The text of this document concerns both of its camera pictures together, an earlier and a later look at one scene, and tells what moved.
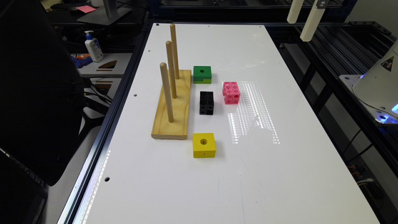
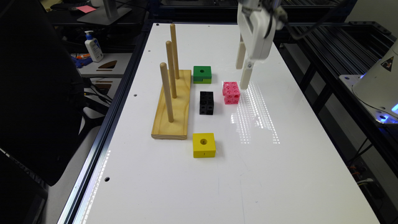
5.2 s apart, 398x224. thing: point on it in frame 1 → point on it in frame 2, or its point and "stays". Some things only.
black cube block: (206, 103) stays
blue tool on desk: (81, 62) stays
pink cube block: (231, 93) stays
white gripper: (312, 22) → (257, 22)
